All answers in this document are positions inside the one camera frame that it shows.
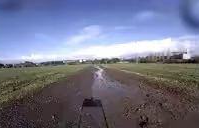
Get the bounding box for distant row of trees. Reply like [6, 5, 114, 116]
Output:
[0, 56, 199, 70]

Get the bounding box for puddle of water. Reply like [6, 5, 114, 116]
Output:
[91, 65, 125, 100]

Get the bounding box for muddy brown dirt track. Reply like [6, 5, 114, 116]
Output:
[0, 64, 199, 128]

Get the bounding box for green grass field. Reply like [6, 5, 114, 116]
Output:
[101, 62, 199, 111]
[0, 64, 92, 112]

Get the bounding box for white building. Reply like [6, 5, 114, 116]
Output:
[169, 49, 193, 61]

